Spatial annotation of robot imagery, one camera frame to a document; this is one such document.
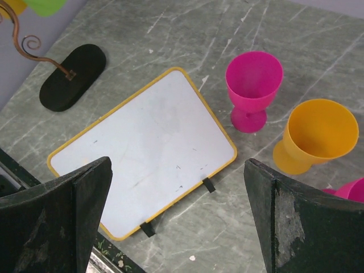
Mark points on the pink wine glass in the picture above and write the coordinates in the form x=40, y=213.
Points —
x=253, y=80
x=351, y=191

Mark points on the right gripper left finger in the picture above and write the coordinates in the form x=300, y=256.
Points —
x=51, y=221

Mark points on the orange wine glass on rack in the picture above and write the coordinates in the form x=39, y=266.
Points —
x=17, y=5

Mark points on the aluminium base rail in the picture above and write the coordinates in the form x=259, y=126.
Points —
x=108, y=256

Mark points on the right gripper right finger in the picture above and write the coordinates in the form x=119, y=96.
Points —
x=301, y=228

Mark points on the orange wine glass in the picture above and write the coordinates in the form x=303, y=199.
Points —
x=17, y=5
x=317, y=131

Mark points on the green wine glass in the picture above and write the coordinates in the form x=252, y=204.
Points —
x=45, y=8

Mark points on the black wine glass rack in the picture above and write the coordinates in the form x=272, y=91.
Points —
x=71, y=79

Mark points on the orange framed whiteboard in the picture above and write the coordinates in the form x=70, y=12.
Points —
x=163, y=142

